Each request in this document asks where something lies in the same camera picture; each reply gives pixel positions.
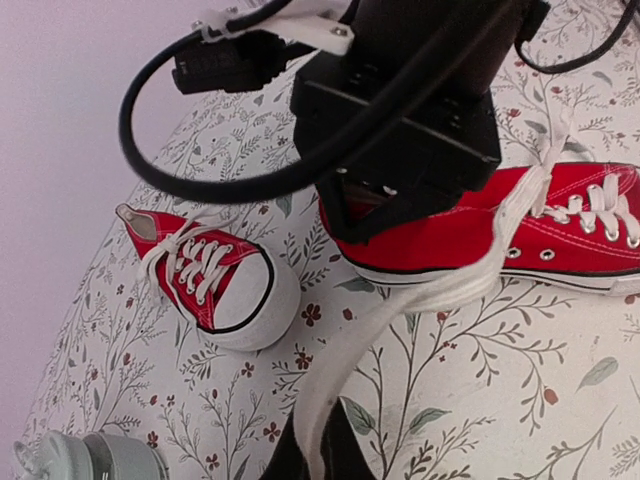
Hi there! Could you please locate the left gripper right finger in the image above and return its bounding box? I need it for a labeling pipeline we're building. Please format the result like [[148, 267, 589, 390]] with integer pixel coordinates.
[[321, 400, 376, 480]]

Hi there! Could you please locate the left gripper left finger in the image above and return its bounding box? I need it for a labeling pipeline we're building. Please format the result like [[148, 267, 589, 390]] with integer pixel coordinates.
[[259, 414, 311, 480]]

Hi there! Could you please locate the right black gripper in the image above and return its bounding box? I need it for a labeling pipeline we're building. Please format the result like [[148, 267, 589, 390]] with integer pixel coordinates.
[[290, 53, 501, 244]]

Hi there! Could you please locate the red sneaker with laces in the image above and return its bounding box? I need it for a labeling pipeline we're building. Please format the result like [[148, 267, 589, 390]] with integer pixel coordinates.
[[116, 204, 301, 352]]

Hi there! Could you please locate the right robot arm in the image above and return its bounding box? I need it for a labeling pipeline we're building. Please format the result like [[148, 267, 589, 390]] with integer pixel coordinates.
[[290, 1, 550, 244]]

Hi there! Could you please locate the floral patterned table mat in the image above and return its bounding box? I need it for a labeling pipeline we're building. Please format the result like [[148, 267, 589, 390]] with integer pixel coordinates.
[[22, 27, 639, 479]]

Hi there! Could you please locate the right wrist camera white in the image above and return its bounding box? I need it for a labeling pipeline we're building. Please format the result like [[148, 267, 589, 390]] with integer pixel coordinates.
[[172, 7, 357, 96]]

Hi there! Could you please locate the right black camera cable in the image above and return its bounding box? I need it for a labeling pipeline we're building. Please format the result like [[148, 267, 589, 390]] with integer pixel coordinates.
[[118, 0, 640, 204]]

